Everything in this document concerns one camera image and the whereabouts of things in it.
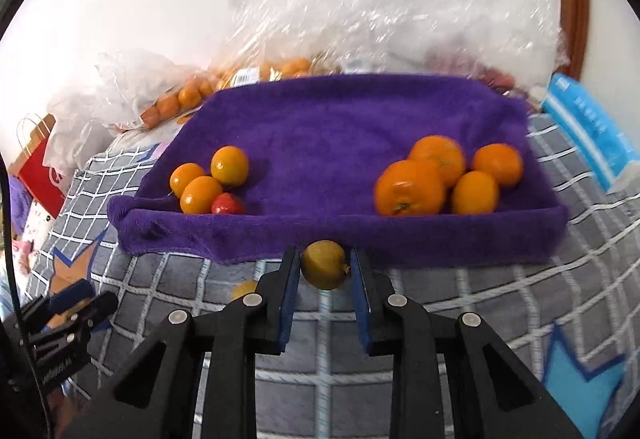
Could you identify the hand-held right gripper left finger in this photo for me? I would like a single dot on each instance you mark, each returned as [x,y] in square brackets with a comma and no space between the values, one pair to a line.
[288,299]

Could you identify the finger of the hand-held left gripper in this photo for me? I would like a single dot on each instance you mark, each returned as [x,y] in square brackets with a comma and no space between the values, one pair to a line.
[100,309]
[72,295]

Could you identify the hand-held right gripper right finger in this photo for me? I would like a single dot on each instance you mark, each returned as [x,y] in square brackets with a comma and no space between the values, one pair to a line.
[361,304]

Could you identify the yellowish small citrus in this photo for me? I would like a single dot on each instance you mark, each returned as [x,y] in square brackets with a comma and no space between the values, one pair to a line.
[324,265]

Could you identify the small red fruit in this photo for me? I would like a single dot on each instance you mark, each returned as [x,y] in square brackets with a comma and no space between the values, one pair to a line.
[227,205]

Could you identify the large orange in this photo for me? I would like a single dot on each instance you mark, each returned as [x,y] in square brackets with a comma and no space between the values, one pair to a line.
[476,194]
[410,189]
[500,163]
[442,154]

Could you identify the small orange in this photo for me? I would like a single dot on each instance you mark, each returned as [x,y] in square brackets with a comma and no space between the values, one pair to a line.
[185,175]
[229,165]
[200,196]

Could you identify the purple towel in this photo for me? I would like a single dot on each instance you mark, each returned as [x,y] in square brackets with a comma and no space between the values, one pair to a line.
[325,144]

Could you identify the yellow small citrus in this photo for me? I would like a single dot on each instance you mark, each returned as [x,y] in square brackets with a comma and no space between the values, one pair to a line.
[244,290]

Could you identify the pink soft item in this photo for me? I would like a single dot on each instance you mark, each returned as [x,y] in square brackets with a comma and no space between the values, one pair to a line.
[22,256]

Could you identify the white patterned cloth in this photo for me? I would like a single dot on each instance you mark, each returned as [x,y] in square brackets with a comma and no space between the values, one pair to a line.
[39,221]

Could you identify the purple soft item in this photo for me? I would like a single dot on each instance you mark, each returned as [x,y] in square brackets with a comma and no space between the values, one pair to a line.
[16,206]

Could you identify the red paper shopping bag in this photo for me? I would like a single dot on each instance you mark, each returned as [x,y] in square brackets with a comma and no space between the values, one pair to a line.
[40,174]

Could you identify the grey checked star bedsheet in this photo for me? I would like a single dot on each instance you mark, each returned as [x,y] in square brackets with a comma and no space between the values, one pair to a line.
[500,299]

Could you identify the white plastic bag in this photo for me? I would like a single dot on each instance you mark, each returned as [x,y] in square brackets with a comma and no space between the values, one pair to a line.
[75,134]

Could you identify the clear bag of oranges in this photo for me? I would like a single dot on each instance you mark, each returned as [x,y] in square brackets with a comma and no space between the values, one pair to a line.
[170,101]

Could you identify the bag of red fruit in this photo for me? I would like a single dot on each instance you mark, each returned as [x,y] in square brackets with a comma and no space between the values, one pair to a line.
[480,71]

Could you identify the blue tissue pack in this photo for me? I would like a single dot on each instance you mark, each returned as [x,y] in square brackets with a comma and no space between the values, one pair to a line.
[585,129]

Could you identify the crumpled clear plastic wrap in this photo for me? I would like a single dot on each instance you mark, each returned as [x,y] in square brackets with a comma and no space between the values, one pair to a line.
[400,4]

